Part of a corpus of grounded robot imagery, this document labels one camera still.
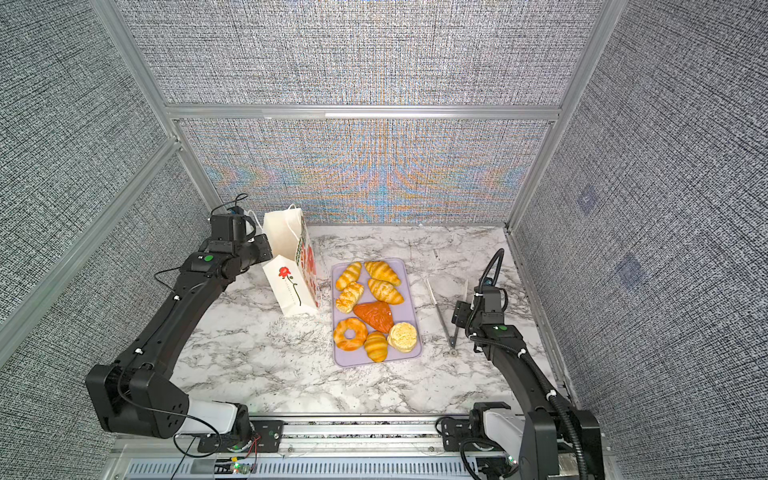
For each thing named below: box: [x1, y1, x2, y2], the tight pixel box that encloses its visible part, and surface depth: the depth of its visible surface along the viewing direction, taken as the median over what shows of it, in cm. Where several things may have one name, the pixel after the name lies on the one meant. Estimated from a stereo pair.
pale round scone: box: [387, 322, 417, 353], surface depth 87 cm
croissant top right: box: [364, 261, 402, 286], surface depth 103 cm
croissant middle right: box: [368, 278, 404, 305], surface depth 99 cm
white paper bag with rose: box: [262, 203, 320, 317], surface depth 87 cm
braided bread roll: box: [335, 281, 364, 314], surface depth 97 cm
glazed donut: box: [333, 317, 369, 351], surface depth 91 cm
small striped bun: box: [364, 331, 389, 363], surface depth 87 cm
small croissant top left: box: [335, 261, 362, 291], surface depth 102 cm
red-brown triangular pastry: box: [353, 302, 395, 333], surface depth 92 cm
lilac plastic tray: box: [332, 258, 422, 367], surface depth 94 cm
